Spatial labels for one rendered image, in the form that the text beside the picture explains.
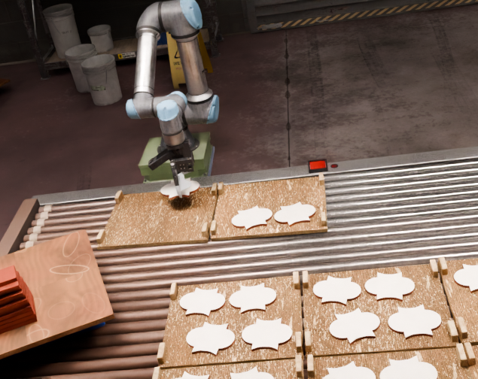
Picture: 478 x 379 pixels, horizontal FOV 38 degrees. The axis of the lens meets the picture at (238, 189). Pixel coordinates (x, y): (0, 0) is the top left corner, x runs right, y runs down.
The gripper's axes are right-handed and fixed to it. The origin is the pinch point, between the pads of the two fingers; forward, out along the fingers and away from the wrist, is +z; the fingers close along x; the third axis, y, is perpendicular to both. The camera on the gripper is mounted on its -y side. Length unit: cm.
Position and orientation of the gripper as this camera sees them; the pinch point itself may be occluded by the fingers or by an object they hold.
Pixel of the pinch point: (180, 188)
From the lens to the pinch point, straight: 261.3
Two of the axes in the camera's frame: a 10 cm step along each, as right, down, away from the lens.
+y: 9.9, -1.4, -0.6
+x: -0.2, -5.3, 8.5
